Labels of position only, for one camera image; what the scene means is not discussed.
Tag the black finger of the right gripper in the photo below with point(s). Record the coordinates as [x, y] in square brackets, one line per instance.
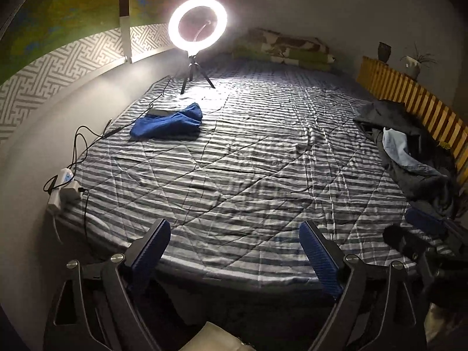
[405, 242]

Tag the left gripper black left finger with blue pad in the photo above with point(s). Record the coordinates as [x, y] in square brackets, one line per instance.
[92, 309]

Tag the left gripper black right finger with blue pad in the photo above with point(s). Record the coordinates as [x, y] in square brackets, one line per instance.
[373, 307]

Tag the blue shorts garment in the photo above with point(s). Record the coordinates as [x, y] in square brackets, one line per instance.
[184, 122]

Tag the grey dark clothes pile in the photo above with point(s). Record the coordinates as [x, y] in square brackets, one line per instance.
[437, 196]

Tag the light blue garment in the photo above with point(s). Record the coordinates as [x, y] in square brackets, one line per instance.
[395, 144]

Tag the white power strip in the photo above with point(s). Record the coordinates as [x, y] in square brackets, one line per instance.
[64, 188]

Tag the yellow wooden slatted headboard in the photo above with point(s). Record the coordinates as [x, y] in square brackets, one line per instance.
[445, 126]

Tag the white potted plant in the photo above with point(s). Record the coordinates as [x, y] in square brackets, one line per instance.
[416, 60]

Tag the dark vase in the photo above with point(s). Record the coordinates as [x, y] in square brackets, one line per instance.
[384, 52]

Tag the green patterned pillow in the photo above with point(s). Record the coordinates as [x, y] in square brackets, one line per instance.
[269, 46]

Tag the black mini tripod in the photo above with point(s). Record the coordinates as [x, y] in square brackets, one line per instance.
[194, 66]

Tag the white ring light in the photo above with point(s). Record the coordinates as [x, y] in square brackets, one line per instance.
[197, 24]

